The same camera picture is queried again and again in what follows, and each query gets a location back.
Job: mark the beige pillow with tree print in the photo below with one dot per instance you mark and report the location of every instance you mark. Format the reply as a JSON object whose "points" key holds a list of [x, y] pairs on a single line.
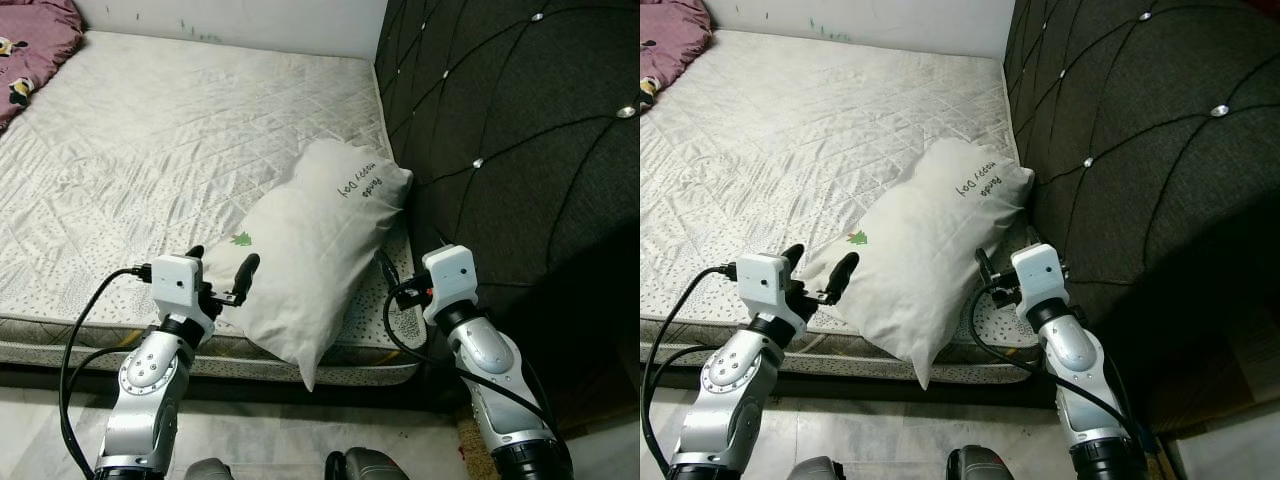
{"points": [[930, 250], [310, 250]]}

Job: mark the pink cartoon print blanket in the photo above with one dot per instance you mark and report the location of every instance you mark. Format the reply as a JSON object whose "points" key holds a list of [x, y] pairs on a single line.
{"points": [[35, 40], [670, 35]]}

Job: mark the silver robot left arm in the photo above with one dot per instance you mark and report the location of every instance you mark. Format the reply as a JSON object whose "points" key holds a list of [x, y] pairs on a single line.
{"points": [[150, 390], [730, 390]]}

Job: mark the white quilted mattress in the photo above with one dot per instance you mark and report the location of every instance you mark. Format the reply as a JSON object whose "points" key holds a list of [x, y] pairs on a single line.
{"points": [[790, 140], [150, 150]]}

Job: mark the grey robot left foot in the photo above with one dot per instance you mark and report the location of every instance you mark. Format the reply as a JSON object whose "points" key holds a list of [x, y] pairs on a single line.
{"points": [[208, 470], [815, 469]]}

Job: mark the black tufted headboard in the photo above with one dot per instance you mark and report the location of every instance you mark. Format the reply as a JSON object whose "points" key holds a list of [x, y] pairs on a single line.
{"points": [[1150, 130], [520, 130]]}

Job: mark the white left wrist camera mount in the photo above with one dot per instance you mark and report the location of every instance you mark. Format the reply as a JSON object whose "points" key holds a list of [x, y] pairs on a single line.
{"points": [[177, 285], [763, 285]]}

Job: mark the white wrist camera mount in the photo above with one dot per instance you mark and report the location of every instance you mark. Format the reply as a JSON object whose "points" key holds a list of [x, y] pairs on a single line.
{"points": [[763, 285], [1040, 275], [177, 285], [450, 280]]}

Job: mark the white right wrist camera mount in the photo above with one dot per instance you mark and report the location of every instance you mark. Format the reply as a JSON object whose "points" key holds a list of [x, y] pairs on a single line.
{"points": [[1040, 275], [450, 280]]}

